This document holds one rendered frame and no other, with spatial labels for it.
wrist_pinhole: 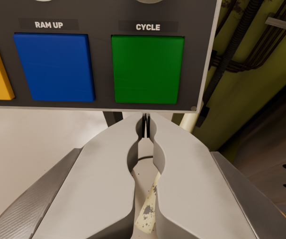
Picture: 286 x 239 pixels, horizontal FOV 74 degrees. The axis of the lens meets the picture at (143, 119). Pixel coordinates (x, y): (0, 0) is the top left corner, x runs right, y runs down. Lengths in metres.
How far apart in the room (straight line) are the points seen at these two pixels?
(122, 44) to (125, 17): 0.02
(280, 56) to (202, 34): 0.35
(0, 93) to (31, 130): 1.21
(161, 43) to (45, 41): 0.12
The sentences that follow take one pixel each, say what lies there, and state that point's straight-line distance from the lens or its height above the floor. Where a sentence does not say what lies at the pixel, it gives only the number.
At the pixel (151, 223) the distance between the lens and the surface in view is 0.54.
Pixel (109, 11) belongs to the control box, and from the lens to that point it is 0.22.
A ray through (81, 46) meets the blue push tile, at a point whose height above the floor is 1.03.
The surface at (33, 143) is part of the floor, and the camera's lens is 1.44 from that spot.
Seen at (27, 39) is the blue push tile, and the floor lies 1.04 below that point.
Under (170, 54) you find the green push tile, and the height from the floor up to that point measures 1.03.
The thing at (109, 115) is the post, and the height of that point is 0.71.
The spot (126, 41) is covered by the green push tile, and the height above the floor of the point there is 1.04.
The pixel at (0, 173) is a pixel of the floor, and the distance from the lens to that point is 1.47.
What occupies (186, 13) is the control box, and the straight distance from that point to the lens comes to 0.22.
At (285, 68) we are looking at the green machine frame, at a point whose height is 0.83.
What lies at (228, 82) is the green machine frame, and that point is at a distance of 0.62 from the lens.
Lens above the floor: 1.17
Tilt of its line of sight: 62 degrees down
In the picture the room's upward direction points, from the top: 1 degrees clockwise
